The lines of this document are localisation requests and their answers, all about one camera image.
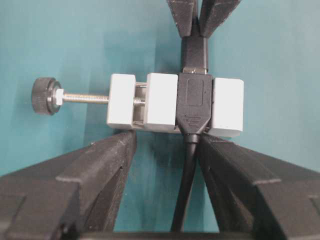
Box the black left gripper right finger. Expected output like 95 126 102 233
197 136 320 240

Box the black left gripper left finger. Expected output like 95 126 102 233
0 131 137 240

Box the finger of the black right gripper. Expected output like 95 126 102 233
166 0 196 38
199 0 241 38

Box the black female USB connector cable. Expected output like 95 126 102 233
169 72 213 233

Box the white vise clamp with screw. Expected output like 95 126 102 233
31 73 244 138

